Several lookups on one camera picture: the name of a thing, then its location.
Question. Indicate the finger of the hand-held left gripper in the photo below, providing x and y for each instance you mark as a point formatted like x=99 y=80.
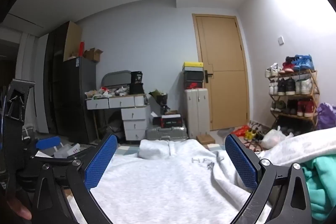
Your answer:
x=48 y=143

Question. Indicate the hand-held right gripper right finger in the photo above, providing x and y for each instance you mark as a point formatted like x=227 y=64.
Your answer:
x=241 y=161

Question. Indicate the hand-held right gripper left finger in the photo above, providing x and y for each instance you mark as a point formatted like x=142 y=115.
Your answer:
x=101 y=161

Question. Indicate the light grey hoodie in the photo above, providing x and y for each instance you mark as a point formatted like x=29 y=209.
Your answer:
x=162 y=187

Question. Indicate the person's left hand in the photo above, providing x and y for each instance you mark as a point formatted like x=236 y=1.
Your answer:
x=18 y=209

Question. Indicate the black white striped rug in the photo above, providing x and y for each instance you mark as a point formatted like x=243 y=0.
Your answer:
x=89 y=145

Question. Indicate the white carton with red print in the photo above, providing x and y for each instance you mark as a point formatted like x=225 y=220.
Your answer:
x=68 y=151

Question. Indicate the yellow black sneakers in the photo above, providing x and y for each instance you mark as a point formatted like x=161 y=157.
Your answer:
x=249 y=134

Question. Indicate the orange plastic bag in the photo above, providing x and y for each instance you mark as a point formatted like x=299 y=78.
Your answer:
x=239 y=130

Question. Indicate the dark bag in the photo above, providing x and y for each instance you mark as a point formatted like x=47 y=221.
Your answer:
x=114 y=129

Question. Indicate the white plastic bag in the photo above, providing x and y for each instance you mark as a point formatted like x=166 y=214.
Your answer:
x=274 y=138

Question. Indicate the small cardboard box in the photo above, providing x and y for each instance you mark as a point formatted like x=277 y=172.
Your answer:
x=205 y=139

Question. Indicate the dark grey fridge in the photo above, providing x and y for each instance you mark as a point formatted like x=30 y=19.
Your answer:
x=76 y=98

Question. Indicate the white desk with drawers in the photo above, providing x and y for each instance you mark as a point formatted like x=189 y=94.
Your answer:
x=134 y=115

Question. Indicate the white fleece cloth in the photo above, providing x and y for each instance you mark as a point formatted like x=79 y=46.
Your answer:
x=302 y=144

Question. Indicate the white upright suitcase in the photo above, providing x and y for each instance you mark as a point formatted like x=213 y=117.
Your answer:
x=197 y=113

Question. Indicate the black wardrobe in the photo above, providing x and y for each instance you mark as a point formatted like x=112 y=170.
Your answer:
x=53 y=77

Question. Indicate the pile of snack packets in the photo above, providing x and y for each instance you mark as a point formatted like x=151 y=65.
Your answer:
x=105 y=92

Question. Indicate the silver suitcase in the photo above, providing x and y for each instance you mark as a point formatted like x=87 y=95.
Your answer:
x=165 y=133

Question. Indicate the black bag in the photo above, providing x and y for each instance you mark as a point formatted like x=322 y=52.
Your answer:
x=136 y=88

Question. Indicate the teal sweatshirt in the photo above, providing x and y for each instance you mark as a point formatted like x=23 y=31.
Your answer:
x=323 y=182

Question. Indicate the dark wrapped flower bouquet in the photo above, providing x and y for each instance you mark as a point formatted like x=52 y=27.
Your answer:
x=158 y=98

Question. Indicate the wooden shoe rack with shoes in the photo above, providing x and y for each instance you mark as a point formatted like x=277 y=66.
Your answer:
x=288 y=86

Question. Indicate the black shoe box red logo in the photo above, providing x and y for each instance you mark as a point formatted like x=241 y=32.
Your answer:
x=193 y=85

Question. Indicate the black printed box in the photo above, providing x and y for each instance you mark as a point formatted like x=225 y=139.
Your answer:
x=136 y=77

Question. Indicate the purple bag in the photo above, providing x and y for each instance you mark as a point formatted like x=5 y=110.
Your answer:
x=326 y=116

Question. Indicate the plain black shoe box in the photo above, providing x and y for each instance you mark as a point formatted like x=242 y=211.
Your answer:
x=193 y=76

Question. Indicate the open cardboard box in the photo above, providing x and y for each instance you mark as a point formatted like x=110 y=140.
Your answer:
x=93 y=55

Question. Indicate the bamboo shoe rack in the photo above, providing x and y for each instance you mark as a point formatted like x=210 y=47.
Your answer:
x=316 y=92

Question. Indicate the grey shoe box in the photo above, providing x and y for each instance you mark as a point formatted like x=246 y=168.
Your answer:
x=193 y=70

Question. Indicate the flat cardboard sheet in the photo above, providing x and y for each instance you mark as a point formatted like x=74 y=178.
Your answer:
x=72 y=40

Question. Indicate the wooden door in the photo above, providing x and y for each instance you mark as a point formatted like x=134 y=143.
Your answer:
x=223 y=56

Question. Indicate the yellow shoe box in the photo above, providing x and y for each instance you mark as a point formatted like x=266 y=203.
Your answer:
x=193 y=65

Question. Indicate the white light switch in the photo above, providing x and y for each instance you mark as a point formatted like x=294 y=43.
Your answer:
x=281 y=40

